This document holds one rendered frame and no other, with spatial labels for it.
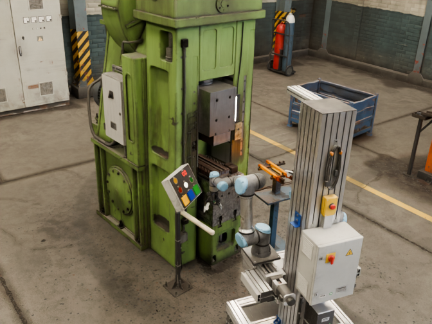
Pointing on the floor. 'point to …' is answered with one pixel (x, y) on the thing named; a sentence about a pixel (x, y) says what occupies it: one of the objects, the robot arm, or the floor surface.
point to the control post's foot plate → (177, 287)
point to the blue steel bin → (355, 101)
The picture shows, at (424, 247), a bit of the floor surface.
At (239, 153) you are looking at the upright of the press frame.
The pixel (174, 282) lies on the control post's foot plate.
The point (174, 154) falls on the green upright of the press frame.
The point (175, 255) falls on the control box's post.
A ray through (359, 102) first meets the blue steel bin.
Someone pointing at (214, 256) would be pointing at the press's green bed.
